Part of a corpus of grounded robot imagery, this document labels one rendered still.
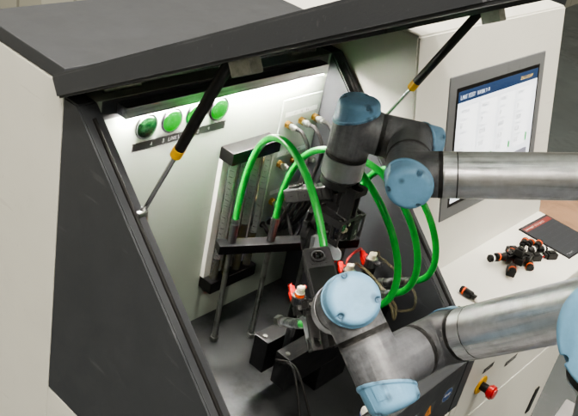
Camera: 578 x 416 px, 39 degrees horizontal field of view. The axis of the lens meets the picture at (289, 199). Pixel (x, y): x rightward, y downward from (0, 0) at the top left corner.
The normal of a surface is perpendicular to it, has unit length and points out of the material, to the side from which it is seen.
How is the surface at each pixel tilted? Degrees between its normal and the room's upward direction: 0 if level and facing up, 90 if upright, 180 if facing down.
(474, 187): 95
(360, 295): 45
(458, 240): 76
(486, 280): 0
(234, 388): 0
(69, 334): 90
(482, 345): 105
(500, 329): 87
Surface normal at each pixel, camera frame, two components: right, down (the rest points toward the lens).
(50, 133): -0.67, 0.26
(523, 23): 0.74, 0.25
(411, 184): -0.15, 0.48
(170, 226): 0.72, 0.46
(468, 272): 0.18, -0.85
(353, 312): 0.11, -0.25
